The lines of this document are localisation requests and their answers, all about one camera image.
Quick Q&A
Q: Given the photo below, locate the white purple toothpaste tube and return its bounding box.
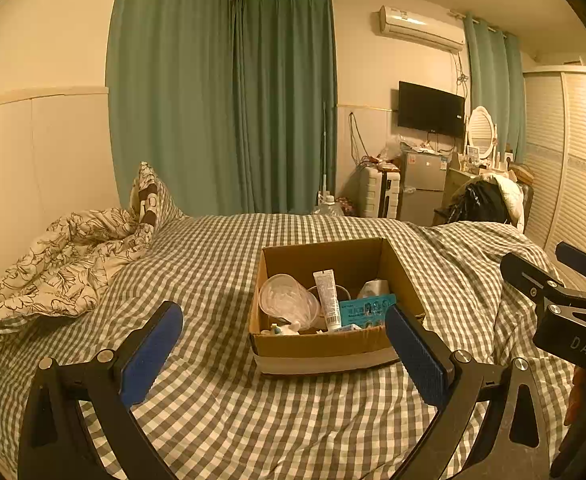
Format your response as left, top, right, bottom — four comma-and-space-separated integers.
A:
314, 270, 342, 332

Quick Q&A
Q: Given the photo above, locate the clear plastic cotton swab container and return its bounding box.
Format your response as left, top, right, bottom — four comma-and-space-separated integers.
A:
258, 274, 320, 330

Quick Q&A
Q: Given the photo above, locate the white towel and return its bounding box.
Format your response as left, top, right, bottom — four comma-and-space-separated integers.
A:
357, 278, 390, 299

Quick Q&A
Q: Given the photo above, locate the beige tape roll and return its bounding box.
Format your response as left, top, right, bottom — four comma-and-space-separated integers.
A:
307, 284, 351, 306

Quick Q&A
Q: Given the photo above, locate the person's right hand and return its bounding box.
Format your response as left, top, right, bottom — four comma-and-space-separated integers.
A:
564, 366, 586, 426

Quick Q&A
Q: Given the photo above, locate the chair with black clothes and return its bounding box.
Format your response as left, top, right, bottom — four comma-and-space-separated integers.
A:
433, 174, 534, 233

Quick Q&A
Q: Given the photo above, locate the wooden dressing table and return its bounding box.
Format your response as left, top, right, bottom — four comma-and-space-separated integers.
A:
442, 165, 534, 208

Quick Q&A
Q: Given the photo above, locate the grey checkered bed cover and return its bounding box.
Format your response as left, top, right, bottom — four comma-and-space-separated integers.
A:
0, 214, 572, 479

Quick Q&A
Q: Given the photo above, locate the white sliding wardrobe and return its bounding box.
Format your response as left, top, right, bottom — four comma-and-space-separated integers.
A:
524, 66, 586, 290

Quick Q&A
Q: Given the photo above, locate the silver mini fridge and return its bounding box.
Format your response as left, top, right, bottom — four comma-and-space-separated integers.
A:
397, 151, 448, 226

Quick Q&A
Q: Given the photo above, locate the white oval vanity mirror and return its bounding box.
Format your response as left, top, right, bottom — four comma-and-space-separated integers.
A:
466, 106, 498, 162

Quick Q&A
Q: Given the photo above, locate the floral white duvet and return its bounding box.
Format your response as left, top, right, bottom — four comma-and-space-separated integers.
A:
0, 208, 157, 324

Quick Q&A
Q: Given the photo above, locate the white suitcase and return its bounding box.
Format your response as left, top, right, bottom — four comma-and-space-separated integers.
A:
358, 166, 400, 219

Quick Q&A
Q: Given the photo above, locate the brown cardboard box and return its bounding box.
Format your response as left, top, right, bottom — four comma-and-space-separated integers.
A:
248, 238, 425, 376

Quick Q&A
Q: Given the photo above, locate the clear water jug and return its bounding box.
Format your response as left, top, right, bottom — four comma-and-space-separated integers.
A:
312, 191, 344, 217

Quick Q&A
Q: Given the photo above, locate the green curtain right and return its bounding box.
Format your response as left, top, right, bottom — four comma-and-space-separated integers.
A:
463, 13, 526, 162

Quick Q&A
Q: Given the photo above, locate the green curtain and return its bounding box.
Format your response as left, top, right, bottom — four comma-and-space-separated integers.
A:
463, 13, 526, 162
105, 0, 337, 216

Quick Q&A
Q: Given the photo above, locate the patterned pillow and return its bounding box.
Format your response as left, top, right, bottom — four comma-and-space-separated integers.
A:
128, 162, 186, 230

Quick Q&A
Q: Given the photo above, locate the white air conditioner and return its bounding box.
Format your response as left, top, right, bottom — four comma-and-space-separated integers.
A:
378, 6, 465, 53

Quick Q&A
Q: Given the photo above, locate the green curtain left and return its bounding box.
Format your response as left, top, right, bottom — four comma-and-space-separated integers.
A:
105, 0, 337, 216

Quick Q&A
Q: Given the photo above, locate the black wall television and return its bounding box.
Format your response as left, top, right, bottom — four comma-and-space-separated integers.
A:
397, 81, 465, 138

